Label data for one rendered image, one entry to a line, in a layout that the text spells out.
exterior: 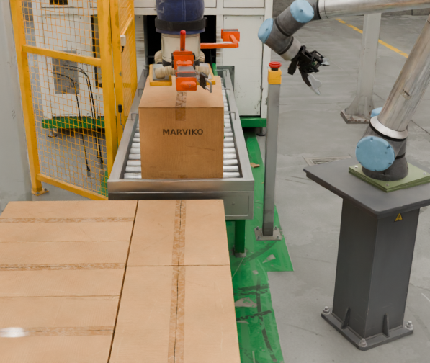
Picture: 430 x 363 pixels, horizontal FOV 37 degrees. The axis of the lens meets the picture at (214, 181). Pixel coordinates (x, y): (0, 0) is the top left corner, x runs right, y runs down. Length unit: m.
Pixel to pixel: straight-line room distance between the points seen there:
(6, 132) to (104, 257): 1.50
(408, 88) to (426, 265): 1.53
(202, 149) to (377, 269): 0.98
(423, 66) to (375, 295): 1.06
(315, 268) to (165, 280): 1.35
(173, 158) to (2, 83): 1.17
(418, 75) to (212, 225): 1.05
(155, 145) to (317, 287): 1.12
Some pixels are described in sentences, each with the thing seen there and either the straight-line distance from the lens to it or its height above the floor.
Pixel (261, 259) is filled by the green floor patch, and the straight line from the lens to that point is 3.57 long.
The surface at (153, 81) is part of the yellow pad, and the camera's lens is 2.80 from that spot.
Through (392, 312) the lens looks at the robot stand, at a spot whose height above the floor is 0.12.
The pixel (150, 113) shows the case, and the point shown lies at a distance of 2.99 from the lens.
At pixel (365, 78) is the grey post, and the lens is 5.97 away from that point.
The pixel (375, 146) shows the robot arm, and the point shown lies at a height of 0.98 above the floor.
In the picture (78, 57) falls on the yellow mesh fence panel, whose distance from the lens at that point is 3.82.
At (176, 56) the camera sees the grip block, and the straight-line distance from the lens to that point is 2.65.
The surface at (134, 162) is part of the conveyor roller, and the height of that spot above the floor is 0.54.
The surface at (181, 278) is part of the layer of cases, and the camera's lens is 2.37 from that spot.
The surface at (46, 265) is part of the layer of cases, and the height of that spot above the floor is 0.54.
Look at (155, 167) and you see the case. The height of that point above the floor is 0.65.
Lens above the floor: 1.80
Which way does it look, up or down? 23 degrees down
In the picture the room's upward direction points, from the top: straight up
